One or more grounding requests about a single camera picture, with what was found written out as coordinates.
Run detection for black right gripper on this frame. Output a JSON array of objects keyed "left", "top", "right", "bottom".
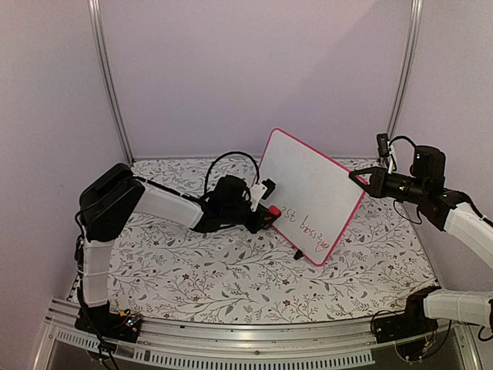
[{"left": 348, "top": 168, "right": 427, "bottom": 205}]

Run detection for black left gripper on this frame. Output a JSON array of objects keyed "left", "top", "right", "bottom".
[{"left": 223, "top": 203, "right": 276, "bottom": 235}]

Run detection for red whiteboard eraser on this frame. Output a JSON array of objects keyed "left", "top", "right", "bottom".
[{"left": 269, "top": 205, "right": 281, "bottom": 217}]

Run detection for pink framed whiteboard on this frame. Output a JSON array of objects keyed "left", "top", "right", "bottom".
[{"left": 259, "top": 129, "right": 364, "bottom": 266}]

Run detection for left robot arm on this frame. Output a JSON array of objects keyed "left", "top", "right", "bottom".
[{"left": 75, "top": 163, "right": 281, "bottom": 335}]

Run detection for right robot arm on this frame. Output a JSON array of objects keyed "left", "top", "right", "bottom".
[{"left": 349, "top": 146, "right": 492, "bottom": 342}]

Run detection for floral patterned table mat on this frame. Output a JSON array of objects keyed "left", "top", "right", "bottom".
[{"left": 75, "top": 157, "right": 441, "bottom": 324}]

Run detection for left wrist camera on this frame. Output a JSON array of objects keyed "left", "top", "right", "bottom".
[{"left": 250, "top": 179, "right": 276, "bottom": 212}]

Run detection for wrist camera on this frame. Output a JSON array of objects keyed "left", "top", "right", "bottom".
[
  {"left": 250, "top": 179, "right": 276, "bottom": 212},
  {"left": 376, "top": 133, "right": 397, "bottom": 174}
]

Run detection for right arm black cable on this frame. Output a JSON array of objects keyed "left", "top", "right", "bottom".
[{"left": 391, "top": 133, "right": 424, "bottom": 226}]

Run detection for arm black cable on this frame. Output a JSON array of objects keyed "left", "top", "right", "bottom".
[
  {"left": 391, "top": 133, "right": 424, "bottom": 226},
  {"left": 203, "top": 150, "right": 261, "bottom": 197}
]

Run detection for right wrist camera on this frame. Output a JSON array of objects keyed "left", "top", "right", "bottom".
[{"left": 376, "top": 133, "right": 397, "bottom": 174}]

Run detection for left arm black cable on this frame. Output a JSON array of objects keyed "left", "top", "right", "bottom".
[{"left": 203, "top": 150, "right": 261, "bottom": 197}]

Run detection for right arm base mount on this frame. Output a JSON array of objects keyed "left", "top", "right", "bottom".
[{"left": 370, "top": 313, "right": 438, "bottom": 344}]

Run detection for front aluminium rail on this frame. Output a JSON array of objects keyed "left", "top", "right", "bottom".
[{"left": 33, "top": 298, "right": 492, "bottom": 369}]

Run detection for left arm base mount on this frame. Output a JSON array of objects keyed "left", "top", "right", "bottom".
[{"left": 75, "top": 307, "right": 142, "bottom": 343}]

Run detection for right aluminium frame post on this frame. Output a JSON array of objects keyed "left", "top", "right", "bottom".
[{"left": 387, "top": 0, "right": 423, "bottom": 139}]

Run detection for aluminium frame post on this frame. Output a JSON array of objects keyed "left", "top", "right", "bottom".
[
  {"left": 387, "top": 0, "right": 423, "bottom": 139},
  {"left": 87, "top": 0, "right": 135, "bottom": 163}
]

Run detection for left aluminium frame post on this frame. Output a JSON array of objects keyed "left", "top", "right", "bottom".
[{"left": 87, "top": 0, "right": 135, "bottom": 163}]

